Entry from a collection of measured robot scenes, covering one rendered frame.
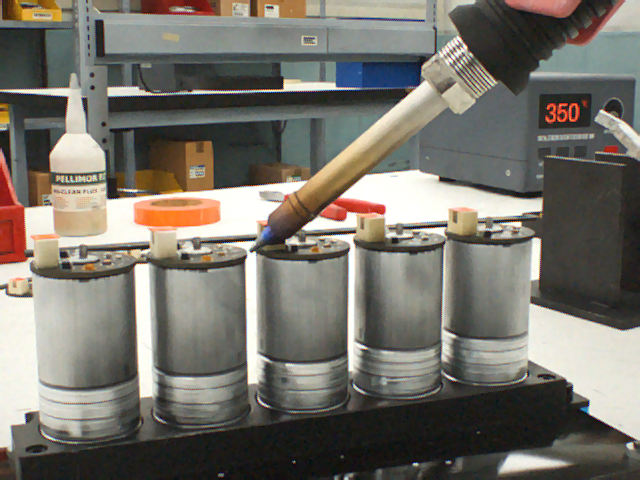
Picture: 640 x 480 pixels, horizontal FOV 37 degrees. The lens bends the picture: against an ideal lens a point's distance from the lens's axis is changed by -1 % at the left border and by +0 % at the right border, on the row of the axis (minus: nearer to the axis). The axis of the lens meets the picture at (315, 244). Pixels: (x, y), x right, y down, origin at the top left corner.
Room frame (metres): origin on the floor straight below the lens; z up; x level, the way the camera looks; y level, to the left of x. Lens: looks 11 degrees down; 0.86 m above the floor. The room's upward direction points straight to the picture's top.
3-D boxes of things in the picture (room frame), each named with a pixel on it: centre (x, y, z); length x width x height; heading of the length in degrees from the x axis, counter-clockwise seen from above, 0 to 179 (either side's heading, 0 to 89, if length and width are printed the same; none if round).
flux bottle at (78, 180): (0.61, 0.15, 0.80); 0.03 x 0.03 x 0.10
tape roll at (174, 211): (0.66, 0.09, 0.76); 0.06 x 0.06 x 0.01
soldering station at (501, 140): (0.84, -0.18, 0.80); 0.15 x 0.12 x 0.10; 27
